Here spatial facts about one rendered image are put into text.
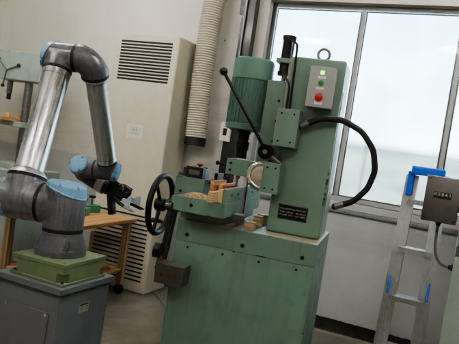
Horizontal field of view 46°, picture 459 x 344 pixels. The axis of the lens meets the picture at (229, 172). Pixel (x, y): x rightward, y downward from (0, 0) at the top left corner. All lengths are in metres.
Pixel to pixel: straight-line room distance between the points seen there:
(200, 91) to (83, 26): 1.30
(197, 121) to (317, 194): 1.74
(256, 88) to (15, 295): 1.23
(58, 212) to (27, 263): 0.21
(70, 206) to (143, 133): 1.85
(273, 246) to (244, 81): 0.70
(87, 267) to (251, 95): 0.95
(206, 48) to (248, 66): 1.53
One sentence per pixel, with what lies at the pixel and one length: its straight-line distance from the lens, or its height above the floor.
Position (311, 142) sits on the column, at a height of 1.19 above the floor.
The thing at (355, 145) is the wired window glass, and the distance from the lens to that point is 3.68.
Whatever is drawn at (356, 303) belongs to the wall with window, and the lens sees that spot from 3.68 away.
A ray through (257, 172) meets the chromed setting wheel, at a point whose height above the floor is 1.03.
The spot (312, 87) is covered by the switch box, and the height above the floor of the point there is 1.40.
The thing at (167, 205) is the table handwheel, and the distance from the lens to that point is 2.48.
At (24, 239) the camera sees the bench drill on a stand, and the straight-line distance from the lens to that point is 4.37.
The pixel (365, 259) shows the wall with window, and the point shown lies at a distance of 3.62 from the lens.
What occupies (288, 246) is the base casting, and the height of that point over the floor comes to 0.77.
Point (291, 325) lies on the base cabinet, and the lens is 2.20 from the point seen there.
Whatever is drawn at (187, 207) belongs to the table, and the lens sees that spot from 2.15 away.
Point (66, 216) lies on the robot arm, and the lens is 2.07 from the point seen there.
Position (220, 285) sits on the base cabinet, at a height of 0.56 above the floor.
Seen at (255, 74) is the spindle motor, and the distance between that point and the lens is 2.31.
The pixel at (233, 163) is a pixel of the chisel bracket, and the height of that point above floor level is 1.05.
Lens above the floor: 1.13
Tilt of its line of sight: 3 degrees down
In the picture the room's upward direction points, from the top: 9 degrees clockwise
